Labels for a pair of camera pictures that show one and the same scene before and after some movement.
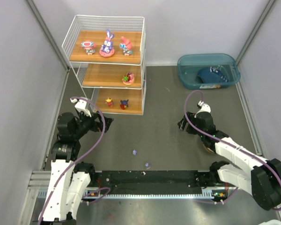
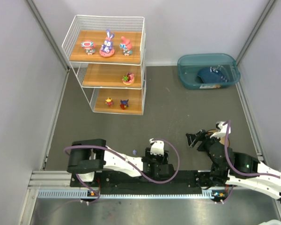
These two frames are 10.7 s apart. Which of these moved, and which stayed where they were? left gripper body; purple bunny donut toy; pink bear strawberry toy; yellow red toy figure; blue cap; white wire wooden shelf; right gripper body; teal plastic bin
Moved: left gripper body; right gripper body
Stayed: yellow red toy figure; blue cap; white wire wooden shelf; purple bunny donut toy; pink bear strawberry toy; teal plastic bin
